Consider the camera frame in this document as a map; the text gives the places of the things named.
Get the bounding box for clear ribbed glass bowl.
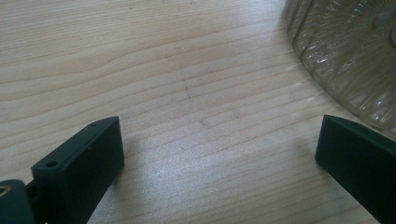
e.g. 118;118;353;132
281;0;396;140

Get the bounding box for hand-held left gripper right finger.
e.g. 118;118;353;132
315;114;396;224

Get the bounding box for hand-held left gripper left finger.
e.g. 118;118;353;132
31;116;125;224

